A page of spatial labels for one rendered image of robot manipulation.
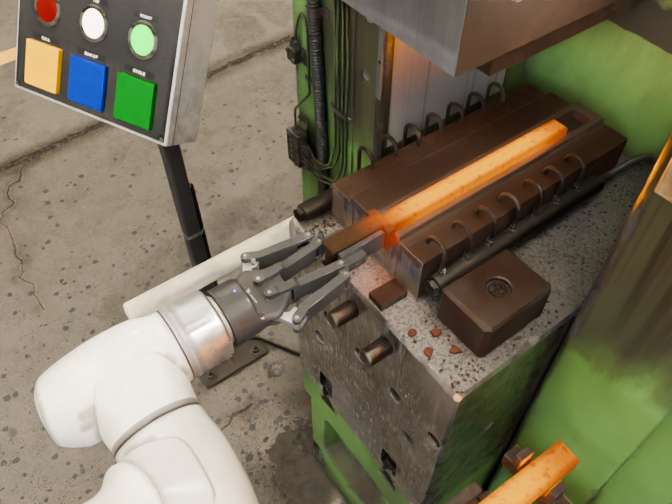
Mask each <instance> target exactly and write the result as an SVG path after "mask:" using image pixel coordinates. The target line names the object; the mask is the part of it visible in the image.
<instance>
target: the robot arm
mask: <svg viewBox="0 0 672 504"><path fill-rule="evenodd" d="M341 230H343V229H338V230H336V231H335V232H333V233H331V234H329V235H327V236H324V235H323V234H317V237H315V236H313V234H312V232H309V231H307V232H304V233H302V234H299V235H297V236H294V237H292V238H289V239H287V240H284V241H282V242H279V243H276V244H274V245H271V246H269V247H266V248H264V249H261V250H259V251H252V252H244V253H242V254H241V255H240V258H241V263H242V269H243V272H241V273H240V274H239V275H238V277H237V278H236V279H229V280H227V281H225V282H223V283H221V284H219V285H217V286H215V287H214V288H212V289H210V290H208V291H206V292H205V295H204V294H203V293H202V292H200V291H194V292H192V293H190V294H188V295H186V296H184V297H182V298H180V299H179V300H177V301H175V302H173V303H171V304H169V305H167V306H164V307H162V308H160V310H158V311H156V312H154V313H151V314H149V315H146V316H143V317H140V318H135V319H130V320H127V321H125V322H122V323H120V324H118V325H115V326H114V327H112V328H110V329H108V330H106V331H104V332H102V333H100V334H98V335H96V336H94V337H93V338H91V339H89V340H88V341H86V342H85V343H83V344H81V345H80V346H78V347H77V348H75V349H74V350H72V351H71V352H70V353H68V354H67V355H65V356H64V357H62V358H61V359H60V360H58V361H57V362H56V363H55V364H53V365H52V366H51V367H50V368H49V369H47V370H46V371H45V372H44V373H43V374H42V375H41V376H40V377H39V378H38V380H37V382H36V385H35V390H34V401H35V405H36V408H37V412H38V414H39V416H40V419H41V421H42V423H43V425H44V427H45V428H46V430H47V431H48V433H49V435H50V436H51V438H52V439H53V441H54V442H55V443H56V444H57V445H59V446H61V447H72V448H78V447H89V446H92V445H95V444H97V443H99V442H101V441H102V440H103V442H104V443H105V444H106V446H107V447H108V448H109V450H110V451H111V453H112V455H113V456H114V458H115V460H116V462H117V464H115V465H113V466H112V467H110V468H109V470H108V471H107V472H106V474H105V477H104V480H103V484H102V488H101V490H100V491H99V492H98V493H97V494H96V495H95V496H94V497H93V498H92V499H90V500H89V501H87V502H85V503H83V504H259V503H258V500H257V497H256V494H255V492H254V489H253V487H252V485H251V482H250V480H249V478H248V476H247V474H246V472H245V470H244V468H243V466H242V464H241V462H240V461H239V459H238V457H237V455H236V453H235V452H234V450H233V448H232V447H231V445H230V443H229V442H228V440H227V438H226V437H225V436H224V434H223V433H222V431H221V430H220V428H219V427H218V426H217V425H216V424H215V423H214V422H213V421H212V419H211V418H210V417H209V416H208V414H207V413H206V411H205V410H204V408H203V407H202V406H201V404H200V402H199V400H198V399H197V397H196V394H195V392H194V390H193V388H192V385H191V381H192V380H194V379H195V378H197V377H200V376H202V375H203V373H205V372H207V371H208V370H210V369H212V368H214V367H215V366H217V365H219V364H220V363H222V362H224V361H225V360H227V359H229V358H230V357H232V356H233V354H234V346H235V347H237V346H239V345H241V344H242V343H244V342H246V341H247V340H249V339H251V338H253V337H254V336H256V335H258V334H259V333H260V332H261V331H263V330H264V329H265V328H266V327H268V326H272V325H278V324H280V323H281V322H282V323H284V324H286V325H289V326H291V327H293V331H294V332H295V333H301V332H302V330H303V329H304V327H305V326H306V324H307V322H308V321H309V320H310V319H311V318H312V317H314V316H315V315H316V314H317V313H319V312H320V311H321V310H322V309H324V308H325V307H326V306H328V305H329V304H330V303H331V302H333V301H334V300H335V299H336V298H338V297H339V296H340V295H342V294H343V293H344V292H345V291H347V290H348V289H349V288H350V279H351V274H350V271H352V270H354V269H355V268H357V267H358V266H361V265H362V264H364V263H365V262H366V261H367V257H368V256H369V255H371V254H373V253H375V252H376V251H378V250H380V249H381V248H383V244H384V232H383V231H382V230H379V231H377V232H375V233H374V234H372V235H370V236H368V237H367V238H365V239H363V240H361V241H359V242H358V243H356V244H354V245H352V246H351V247H349V248H347V249H345V250H343V251H342V252H340V253H338V261H335V262H333V263H331V264H329V265H327V266H324V267H322V268H320V269H318V270H315V271H313V272H311V273H309V274H307V275H304V276H302V277H300V278H298V279H294V278H292V279H290V278H291V277H292V276H294V275H295V274H297V273H298V272H300V271H301V270H303V269H304V268H306V267H307V266H308V265H310V264H311V263H313V262H314V261H316V260H317V259H319V258H320V257H322V256H323V255H324V254H325V247H324V246H323V245H322V241H323V240H325V239H327V238H328V237H330V236H332V235H334V234H336V233H338V232H340V231H341ZM281 261H282V262H281ZM279 262H281V263H279ZM269 266H271V267H269ZM267 267H269V268H268V269H266V270H260V269H264V268H267ZM288 279H290V280H288ZM287 280H288V281H287ZM316 290H318V291H317V292H315V293H314V294H313V295H311V296H310V297H309V298H307V299H306V300H305V301H304V302H302V303H301V304H300V306H299V307H298V308H296V307H294V308H293V309H292V310H291V311H290V312H287V311H288V308H289V306H290V305H292V304H294V303H296V302H298V301H299V300H300V299H301V298H302V297H304V296H306V295H308V294H310V293H312V292H314V291H316Z"/></svg>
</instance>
